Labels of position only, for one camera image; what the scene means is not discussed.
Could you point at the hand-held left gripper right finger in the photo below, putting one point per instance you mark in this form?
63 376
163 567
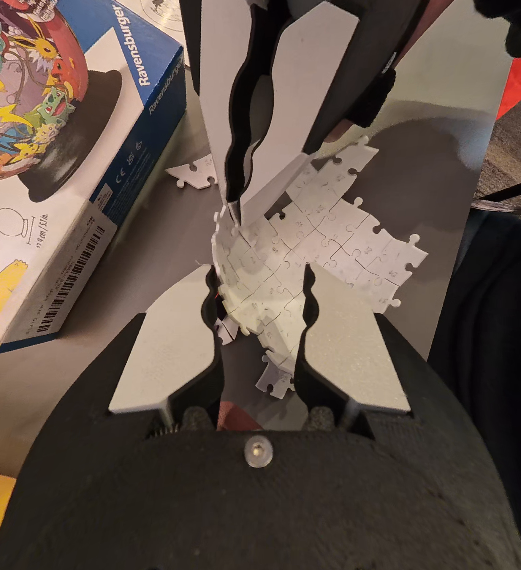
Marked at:
354 356

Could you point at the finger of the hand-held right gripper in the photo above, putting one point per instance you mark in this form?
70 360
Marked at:
305 80
218 67

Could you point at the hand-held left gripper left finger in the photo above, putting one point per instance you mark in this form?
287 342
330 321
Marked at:
167 347

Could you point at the white-backed puzzle piece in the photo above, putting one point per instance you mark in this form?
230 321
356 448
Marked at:
193 173

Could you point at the partly built puzzle ball shell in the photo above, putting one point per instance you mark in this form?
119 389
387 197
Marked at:
331 240

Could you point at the person's right forearm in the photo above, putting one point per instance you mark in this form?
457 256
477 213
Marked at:
514 22

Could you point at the blue puzzle box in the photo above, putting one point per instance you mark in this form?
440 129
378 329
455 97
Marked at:
122 133

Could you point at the person's right hand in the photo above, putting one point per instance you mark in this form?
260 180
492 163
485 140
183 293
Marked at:
340 131

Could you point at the white instruction sheet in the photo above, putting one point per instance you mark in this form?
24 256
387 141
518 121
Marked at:
167 13

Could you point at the black metal frame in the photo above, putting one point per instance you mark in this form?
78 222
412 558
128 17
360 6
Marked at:
509 193

